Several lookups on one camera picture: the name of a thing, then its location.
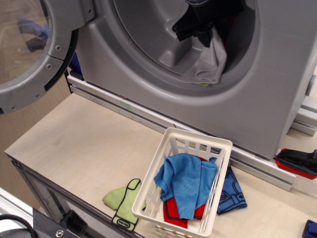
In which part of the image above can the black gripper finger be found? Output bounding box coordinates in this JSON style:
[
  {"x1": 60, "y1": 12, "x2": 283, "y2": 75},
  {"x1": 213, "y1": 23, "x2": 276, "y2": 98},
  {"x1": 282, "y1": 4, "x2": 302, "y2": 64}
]
[
  {"x1": 198, "y1": 31, "x2": 212, "y2": 48},
  {"x1": 216, "y1": 17, "x2": 234, "y2": 44}
]

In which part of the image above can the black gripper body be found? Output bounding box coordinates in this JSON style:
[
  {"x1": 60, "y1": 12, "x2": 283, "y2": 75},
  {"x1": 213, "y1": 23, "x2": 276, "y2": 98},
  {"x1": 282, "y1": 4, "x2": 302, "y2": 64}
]
[{"x1": 172, "y1": 0, "x2": 244, "y2": 42}]

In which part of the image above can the grey cloth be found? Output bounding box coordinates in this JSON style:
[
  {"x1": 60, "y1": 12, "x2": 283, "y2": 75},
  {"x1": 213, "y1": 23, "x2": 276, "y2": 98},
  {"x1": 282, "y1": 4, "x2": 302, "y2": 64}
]
[{"x1": 179, "y1": 27, "x2": 227, "y2": 84}]

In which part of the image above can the small green cloth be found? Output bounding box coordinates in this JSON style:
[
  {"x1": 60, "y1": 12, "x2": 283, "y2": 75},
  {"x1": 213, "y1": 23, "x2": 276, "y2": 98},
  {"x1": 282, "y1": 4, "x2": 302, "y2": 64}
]
[{"x1": 198, "y1": 83, "x2": 210, "y2": 87}]

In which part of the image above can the white plastic laundry basket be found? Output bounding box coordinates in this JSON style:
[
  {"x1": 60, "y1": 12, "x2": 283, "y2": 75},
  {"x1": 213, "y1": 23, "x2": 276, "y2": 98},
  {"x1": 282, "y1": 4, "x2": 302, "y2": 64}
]
[{"x1": 132, "y1": 128, "x2": 232, "y2": 238}]

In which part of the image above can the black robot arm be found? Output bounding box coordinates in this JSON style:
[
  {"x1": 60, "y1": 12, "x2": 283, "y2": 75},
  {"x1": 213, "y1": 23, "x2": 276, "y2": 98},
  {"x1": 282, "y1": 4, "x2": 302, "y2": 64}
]
[{"x1": 172, "y1": 0, "x2": 244, "y2": 47}]

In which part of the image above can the grey toy washing machine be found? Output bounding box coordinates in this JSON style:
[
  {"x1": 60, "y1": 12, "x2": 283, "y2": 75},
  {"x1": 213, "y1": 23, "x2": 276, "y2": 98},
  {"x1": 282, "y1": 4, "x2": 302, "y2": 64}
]
[{"x1": 76, "y1": 0, "x2": 317, "y2": 158}]

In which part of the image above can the grey round machine door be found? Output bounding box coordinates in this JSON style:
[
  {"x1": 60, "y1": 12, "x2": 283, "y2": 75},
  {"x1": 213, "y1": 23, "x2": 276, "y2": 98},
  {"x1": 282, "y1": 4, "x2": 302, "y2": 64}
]
[{"x1": 0, "y1": 0, "x2": 95, "y2": 114}]

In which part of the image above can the plain blue cloth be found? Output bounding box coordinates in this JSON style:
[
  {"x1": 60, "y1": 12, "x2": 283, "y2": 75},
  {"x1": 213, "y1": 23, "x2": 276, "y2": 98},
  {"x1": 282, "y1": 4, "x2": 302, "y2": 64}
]
[{"x1": 154, "y1": 153, "x2": 218, "y2": 220}]

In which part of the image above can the red and black clamp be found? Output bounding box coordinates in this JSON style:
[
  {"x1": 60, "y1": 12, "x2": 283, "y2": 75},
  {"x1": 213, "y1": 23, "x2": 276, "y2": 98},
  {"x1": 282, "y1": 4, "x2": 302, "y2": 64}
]
[{"x1": 275, "y1": 149, "x2": 317, "y2": 179}]

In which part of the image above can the blue patterned cloth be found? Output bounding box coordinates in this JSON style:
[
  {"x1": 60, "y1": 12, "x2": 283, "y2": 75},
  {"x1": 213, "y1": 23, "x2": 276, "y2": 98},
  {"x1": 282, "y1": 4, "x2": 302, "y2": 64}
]
[{"x1": 217, "y1": 163, "x2": 247, "y2": 215}]

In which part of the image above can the blue clamp behind door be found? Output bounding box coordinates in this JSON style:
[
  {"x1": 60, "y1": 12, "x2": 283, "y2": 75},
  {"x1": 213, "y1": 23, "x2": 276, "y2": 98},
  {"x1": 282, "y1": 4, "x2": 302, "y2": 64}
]
[{"x1": 17, "y1": 19, "x2": 82, "y2": 79}]

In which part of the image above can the red cloth with dark trim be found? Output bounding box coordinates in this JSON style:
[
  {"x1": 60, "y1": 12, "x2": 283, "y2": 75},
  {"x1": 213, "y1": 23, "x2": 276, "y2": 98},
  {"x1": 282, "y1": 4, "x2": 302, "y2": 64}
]
[{"x1": 162, "y1": 156, "x2": 209, "y2": 229}]

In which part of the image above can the green cloth with outline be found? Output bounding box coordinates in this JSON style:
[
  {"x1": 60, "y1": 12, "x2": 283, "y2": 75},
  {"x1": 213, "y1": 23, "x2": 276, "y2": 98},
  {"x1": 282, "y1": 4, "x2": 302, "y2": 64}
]
[{"x1": 102, "y1": 178, "x2": 142, "y2": 233}]

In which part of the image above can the blue black object corner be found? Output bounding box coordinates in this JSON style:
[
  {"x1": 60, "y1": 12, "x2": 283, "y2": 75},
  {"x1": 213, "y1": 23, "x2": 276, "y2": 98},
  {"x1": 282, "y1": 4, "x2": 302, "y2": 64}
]
[{"x1": 302, "y1": 220, "x2": 317, "y2": 238}]

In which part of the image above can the aluminium extrusion rail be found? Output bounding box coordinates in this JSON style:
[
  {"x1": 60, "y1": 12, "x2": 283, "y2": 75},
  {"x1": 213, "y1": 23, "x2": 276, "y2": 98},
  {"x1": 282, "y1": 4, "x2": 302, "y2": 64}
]
[{"x1": 66, "y1": 75, "x2": 296, "y2": 191}]

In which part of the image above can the black bracket with bolt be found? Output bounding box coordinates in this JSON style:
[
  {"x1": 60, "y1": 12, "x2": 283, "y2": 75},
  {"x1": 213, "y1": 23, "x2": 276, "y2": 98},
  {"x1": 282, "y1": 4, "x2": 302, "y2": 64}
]
[{"x1": 33, "y1": 208, "x2": 88, "y2": 238}]

